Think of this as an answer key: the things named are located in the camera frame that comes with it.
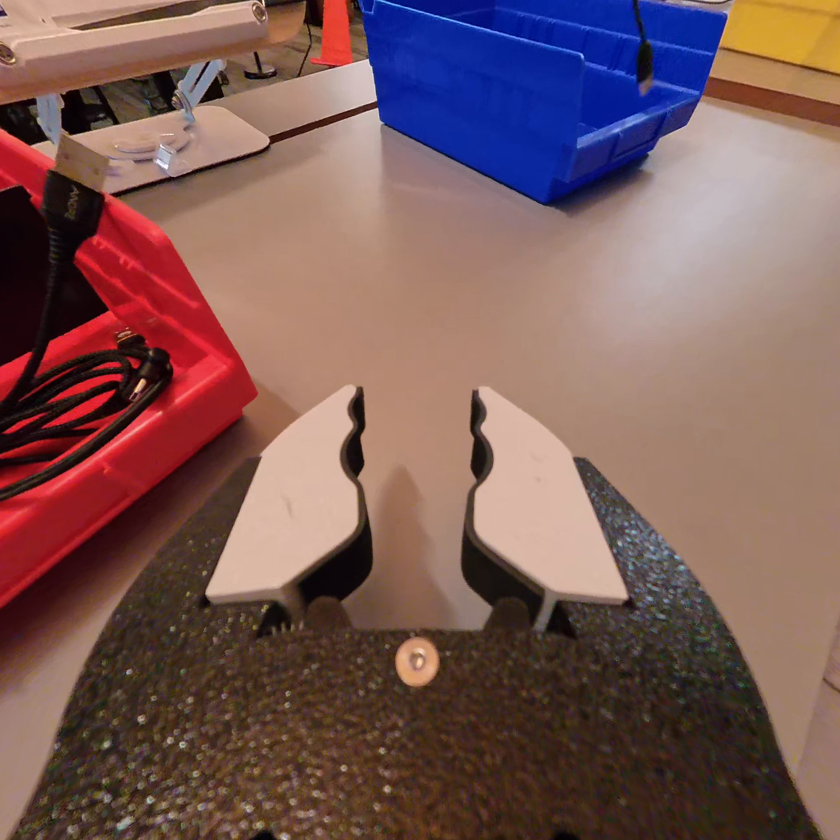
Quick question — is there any orange traffic cone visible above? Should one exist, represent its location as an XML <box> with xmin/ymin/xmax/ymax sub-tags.
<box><xmin>310</xmin><ymin>0</ymin><xmax>356</xmax><ymax>67</ymax></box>

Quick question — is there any grey desk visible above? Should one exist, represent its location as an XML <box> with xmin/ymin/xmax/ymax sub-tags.
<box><xmin>0</xmin><ymin>58</ymin><xmax>840</xmax><ymax>840</ymax></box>

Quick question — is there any red plastic bin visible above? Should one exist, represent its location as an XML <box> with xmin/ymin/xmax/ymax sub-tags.
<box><xmin>0</xmin><ymin>128</ymin><xmax>258</xmax><ymax>608</ymax></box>

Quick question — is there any black braided usb cable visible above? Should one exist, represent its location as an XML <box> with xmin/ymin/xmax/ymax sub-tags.
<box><xmin>0</xmin><ymin>134</ymin><xmax>110</xmax><ymax>411</ymax></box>

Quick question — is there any yellow plastic bin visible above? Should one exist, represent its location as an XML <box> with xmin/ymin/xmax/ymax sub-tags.
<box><xmin>718</xmin><ymin>0</ymin><xmax>840</xmax><ymax>74</ymax></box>

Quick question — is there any thin black cable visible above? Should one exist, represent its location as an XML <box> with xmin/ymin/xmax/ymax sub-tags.
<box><xmin>631</xmin><ymin>0</ymin><xmax>656</xmax><ymax>97</ymax></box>

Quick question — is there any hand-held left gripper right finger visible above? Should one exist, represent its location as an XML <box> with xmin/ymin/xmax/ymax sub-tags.
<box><xmin>461</xmin><ymin>386</ymin><xmax>631</xmax><ymax>632</ymax></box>

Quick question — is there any white folding laptop stand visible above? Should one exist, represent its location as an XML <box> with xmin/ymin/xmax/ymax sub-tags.
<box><xmin>0</xmin><ymin>0</ymin><xmax>271</xmax><ymax>196</ymax></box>

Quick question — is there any black coiled cable bundle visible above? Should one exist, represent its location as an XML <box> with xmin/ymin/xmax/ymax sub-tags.
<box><xmin>0</xmin><ymin>330</ymin><xmax>175</xmax><ymax>503</ymax></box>

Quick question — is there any blue plastic bin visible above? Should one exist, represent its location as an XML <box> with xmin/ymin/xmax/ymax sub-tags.
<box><xmin>360</xmin><ymin>0</ymin><xmax>728</xmax><ymax>206</ymax></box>

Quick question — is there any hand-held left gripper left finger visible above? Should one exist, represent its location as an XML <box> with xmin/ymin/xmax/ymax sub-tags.
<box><xmin>205</xmin><ymin>385</ymin><xmax>374</xmax><ymax>623</ymax></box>

